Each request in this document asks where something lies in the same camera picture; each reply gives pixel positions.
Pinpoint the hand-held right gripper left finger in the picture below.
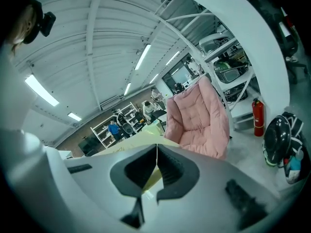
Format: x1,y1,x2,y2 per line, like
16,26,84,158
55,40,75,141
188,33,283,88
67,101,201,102
63,143,159,233

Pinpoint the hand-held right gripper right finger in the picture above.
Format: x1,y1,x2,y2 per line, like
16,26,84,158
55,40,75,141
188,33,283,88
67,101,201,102
143,144,283,233

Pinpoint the pink padded seat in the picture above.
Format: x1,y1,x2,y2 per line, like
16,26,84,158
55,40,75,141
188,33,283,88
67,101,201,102
164,75,230,161

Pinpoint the black flat screen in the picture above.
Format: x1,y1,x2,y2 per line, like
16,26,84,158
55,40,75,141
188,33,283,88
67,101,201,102
78,134,98,157

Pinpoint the white open shelf unit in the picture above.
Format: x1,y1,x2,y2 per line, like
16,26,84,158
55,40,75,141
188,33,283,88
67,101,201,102
90,101,144,148

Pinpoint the white air conditioner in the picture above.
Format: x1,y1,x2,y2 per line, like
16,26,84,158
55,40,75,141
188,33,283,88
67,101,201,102
100,96,121,111

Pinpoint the red fire extinguisher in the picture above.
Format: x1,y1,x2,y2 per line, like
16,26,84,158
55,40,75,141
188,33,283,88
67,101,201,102
251,98,267,137

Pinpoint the black round helmet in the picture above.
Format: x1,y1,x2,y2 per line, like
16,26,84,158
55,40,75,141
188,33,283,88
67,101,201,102
263,115,292,167

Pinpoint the white metal storage rack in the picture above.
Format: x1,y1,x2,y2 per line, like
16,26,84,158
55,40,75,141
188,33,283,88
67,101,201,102
198,30,262,131

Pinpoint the green appliance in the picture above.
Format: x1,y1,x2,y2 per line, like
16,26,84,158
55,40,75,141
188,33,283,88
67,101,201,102
213,59,234,73

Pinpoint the black white-striped backpack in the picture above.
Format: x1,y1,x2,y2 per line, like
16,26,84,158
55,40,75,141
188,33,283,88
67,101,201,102
281,111,311,185

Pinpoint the person's white top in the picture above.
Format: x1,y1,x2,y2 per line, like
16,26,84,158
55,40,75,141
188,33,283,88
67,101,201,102
0,44,73,233

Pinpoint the person's face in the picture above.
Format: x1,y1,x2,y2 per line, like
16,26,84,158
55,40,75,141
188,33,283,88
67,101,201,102
8,4,37,46

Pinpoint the head-worn black camera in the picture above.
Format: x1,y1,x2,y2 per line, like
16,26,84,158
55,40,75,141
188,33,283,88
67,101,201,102
36,11,57,37

